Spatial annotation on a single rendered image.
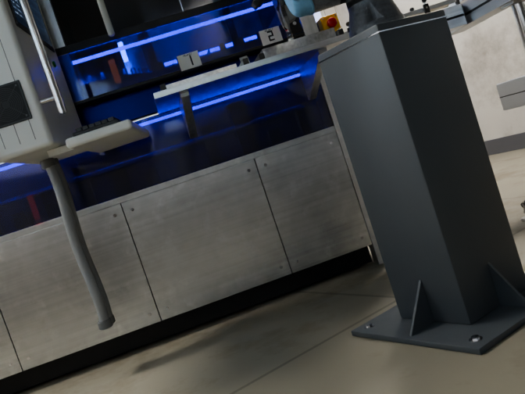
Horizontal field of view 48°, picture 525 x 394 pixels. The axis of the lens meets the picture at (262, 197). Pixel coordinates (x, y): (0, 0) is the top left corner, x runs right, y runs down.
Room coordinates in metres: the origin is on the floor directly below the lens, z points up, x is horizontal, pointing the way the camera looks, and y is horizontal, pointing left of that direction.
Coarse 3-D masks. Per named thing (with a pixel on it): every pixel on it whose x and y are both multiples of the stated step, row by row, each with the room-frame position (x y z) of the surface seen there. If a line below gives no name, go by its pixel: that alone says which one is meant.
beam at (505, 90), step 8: (512, 80) 2.48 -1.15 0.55; (520, 80) 2.43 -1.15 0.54; (504, 88) 2.56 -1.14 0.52; (512, 88) 2.50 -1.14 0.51; (520, 88) 2.45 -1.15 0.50; (504, 96) 2.58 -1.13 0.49; (512, 96) 2.52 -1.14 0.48; (520, 96) 2.46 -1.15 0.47; (504, 104) 2.60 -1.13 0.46; (512, 104) 2.53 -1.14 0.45; (520, 104) 2.48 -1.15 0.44
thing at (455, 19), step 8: (424, 0) 2.58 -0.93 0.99; (448, 0) 2.64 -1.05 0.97; (424, 8) 2.59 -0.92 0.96; (432, 8) 2.63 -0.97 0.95; (440, 8) 2.70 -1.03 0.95; (448, 8) 2.61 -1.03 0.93; (456, 8) 2.62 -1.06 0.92; (408, 16) 2.62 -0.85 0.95; (448, 16) 2.61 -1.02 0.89; (456, 16) 2.61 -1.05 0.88; (464, 16) 2.62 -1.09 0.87; (448, 24) 2.61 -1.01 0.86; (456, 24) 2.61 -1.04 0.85; (464, 24) 2.62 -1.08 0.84; (344, 32) 2.58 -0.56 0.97
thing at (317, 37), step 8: (320, 32) 2.04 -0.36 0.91; (328, 32) 2.04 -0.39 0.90; (296, 40) 2.03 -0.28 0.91; (304, 40) 2.03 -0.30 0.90; (312, 40) 2.03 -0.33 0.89; (320, 40) 2.04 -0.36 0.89; (264, 48) 2.01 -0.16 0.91; (272, 48) 2.02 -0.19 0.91; (280, 48) 2.02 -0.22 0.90; (288, 48) 2.02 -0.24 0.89
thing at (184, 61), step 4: (192, 52) 2.36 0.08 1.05; (196, 52) 2.36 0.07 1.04; (180, 56) 2.35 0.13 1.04; (184, 56) 2.35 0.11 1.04; (188, 56) 2.36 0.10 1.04; (192, 56) 2.36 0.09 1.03; (196, 56) 2.36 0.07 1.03; (180, 60) 2.35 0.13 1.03; (184, 60) 2.35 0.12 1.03; (188, 60) 2.35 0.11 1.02; (192, 60) 2.36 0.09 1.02; (196, 60) 2.36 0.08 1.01; (200, 60) 2.36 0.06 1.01; (180, 64) 2.35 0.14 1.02; (184, 64) 2.35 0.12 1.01; (188, 64) 2.35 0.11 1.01; (196, 64) 2.36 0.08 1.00; (200, 64) 2.36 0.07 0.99; (180, 68) 2.35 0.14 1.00; (184, 68) 2.35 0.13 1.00; (188, 68) 2.35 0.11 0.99
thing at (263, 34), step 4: (272, 28) 2.40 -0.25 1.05; (276, 28) 2.40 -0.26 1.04; (260, 32) 2.39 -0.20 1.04; (264, 32) 2.40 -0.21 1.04; (276, 32) 2.40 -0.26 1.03; (260, 36) 2.39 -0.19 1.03; (264, 36) 2.40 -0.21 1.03; (272, 36) 2.40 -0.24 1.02; (276, 36) 2.40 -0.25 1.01; (280, 36) 2.40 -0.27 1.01; (264, 40) 2.40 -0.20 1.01; (268, 40) 2.40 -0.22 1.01; (276, 40) 2.40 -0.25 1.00; (280, 40) 2.40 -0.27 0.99; (264, 44) 2.39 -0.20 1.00; (268, 44) 2.40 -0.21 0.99
